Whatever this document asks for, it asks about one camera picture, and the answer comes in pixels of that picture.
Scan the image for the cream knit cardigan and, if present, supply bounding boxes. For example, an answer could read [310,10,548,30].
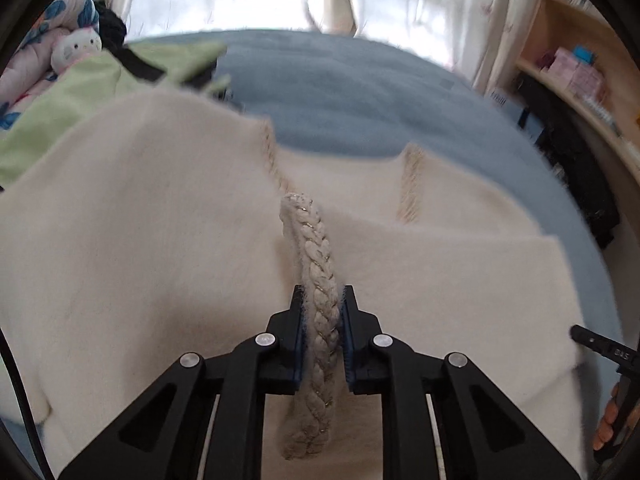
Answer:
[1,90,586,471]

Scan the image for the person right hand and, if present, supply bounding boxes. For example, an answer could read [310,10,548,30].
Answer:
[592,384,620,451]

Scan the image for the pink storage boxes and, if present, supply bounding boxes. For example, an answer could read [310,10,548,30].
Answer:
[544,48,605,102]

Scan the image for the wooden shelf unit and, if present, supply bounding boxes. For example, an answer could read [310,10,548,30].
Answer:
[516,0,640,179]

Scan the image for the green folded garment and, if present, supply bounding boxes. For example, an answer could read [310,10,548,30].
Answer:
[1,40,227,190]

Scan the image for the white floral curtain right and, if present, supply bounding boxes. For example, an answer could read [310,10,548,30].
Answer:
[352,0,538,93]

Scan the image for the blue bed blanket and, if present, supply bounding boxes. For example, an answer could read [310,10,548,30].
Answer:
[134,28,624,411]

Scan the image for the floral rolled quilt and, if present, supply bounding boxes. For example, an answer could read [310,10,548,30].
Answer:
[1,0,99,131]

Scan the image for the hello kitty plush toy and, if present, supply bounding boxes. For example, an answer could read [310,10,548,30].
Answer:
[51,27,102,75]

